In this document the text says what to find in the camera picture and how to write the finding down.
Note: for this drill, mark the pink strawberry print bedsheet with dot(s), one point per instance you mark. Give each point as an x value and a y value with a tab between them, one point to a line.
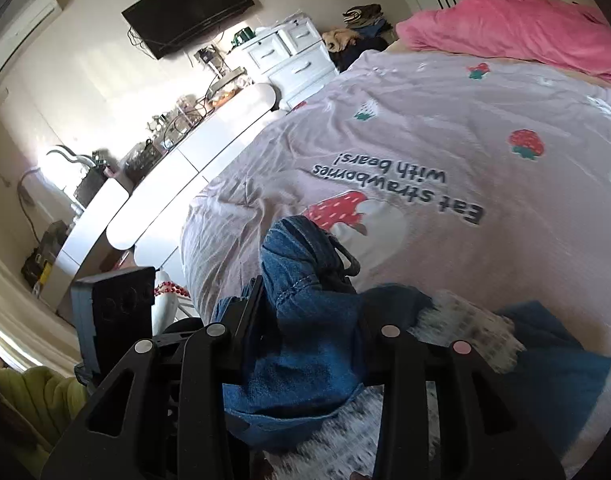
495	187

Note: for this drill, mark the pink crumpled duvet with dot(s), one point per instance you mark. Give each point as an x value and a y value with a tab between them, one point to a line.
552	32

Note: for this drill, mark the wall mounted black television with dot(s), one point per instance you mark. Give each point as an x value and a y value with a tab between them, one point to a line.
165	27

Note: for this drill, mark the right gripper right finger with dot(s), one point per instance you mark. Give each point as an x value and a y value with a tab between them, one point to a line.
446	414

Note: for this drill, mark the white air conditioner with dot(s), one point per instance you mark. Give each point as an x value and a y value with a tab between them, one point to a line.
25	28

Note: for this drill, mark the blue denim pants lace hem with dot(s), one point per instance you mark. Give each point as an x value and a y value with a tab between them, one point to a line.
305	397

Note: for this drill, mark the pile of dark clothes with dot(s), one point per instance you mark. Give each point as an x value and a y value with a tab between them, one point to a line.
370	22

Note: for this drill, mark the white drawer cabinet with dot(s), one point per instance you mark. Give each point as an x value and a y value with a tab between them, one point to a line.
292	57

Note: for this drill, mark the white long desk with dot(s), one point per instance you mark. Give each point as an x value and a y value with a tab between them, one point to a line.
123	216

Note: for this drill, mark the tan plush toy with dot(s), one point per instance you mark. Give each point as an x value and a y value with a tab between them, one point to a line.
339	39

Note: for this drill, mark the green sleeve left forearm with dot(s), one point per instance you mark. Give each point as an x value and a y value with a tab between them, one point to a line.
36	408

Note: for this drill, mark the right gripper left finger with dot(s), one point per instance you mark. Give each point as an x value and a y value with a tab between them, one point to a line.
160	413

